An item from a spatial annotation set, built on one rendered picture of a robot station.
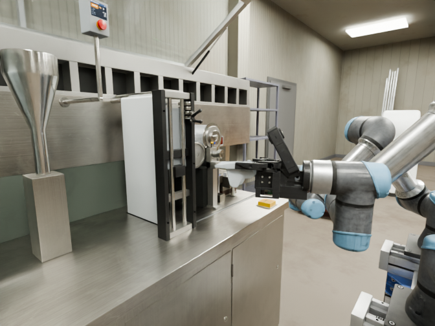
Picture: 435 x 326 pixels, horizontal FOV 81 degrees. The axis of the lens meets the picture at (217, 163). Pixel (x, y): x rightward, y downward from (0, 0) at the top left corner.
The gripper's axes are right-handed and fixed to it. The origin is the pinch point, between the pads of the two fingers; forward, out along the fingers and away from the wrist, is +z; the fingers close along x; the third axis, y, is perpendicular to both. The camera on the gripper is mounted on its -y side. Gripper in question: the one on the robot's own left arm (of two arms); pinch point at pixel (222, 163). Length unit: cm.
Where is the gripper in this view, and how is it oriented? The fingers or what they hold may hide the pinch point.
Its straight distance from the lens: 62.6
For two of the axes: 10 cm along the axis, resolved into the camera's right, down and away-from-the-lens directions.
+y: -0.3, 10.0, 0.4
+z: -9.7, -0.4, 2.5
